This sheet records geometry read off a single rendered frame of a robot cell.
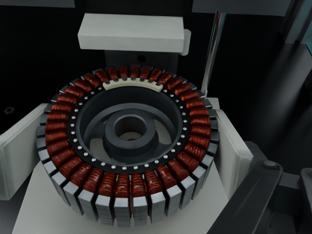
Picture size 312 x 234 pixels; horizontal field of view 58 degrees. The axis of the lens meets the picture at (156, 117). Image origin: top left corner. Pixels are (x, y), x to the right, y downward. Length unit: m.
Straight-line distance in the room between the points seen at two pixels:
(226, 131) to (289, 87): 0.17
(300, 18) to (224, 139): 0.24
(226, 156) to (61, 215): 0.12
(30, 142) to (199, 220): 0.12
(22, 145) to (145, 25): 0.10
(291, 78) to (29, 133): 0.27
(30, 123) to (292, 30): 0.31
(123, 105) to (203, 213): 0.10
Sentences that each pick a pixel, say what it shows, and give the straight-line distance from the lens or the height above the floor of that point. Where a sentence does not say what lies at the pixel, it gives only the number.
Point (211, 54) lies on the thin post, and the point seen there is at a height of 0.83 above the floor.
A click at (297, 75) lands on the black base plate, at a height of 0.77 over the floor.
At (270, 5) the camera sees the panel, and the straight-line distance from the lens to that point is 0.44.
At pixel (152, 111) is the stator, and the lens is 0.21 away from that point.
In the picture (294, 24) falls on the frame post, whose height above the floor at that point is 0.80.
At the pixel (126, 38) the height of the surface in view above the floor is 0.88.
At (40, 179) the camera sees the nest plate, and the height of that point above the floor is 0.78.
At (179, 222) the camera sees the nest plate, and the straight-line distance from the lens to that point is 0.20.
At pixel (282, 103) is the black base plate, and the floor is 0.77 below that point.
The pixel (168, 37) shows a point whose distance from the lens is 0.16.
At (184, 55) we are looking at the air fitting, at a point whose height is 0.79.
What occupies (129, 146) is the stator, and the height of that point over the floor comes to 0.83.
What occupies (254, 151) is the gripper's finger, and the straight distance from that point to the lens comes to 0.16.
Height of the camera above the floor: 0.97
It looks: 50 degrees down
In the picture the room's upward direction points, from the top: 3 degrees clockwise
